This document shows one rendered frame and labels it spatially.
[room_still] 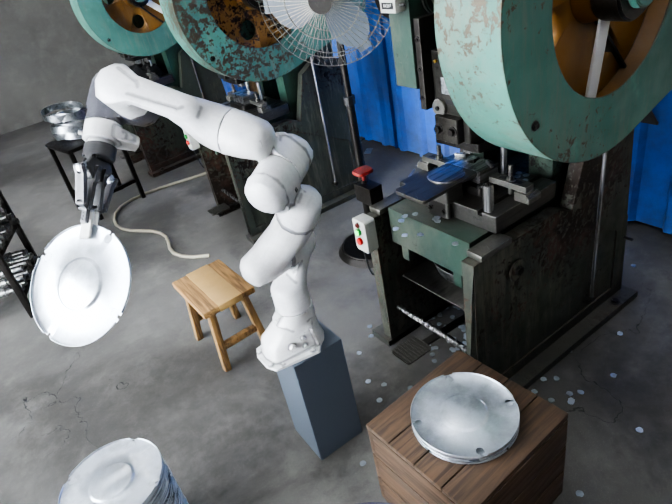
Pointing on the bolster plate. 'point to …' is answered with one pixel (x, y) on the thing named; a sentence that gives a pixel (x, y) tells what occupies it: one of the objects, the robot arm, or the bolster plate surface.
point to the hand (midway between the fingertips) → (89, 225)
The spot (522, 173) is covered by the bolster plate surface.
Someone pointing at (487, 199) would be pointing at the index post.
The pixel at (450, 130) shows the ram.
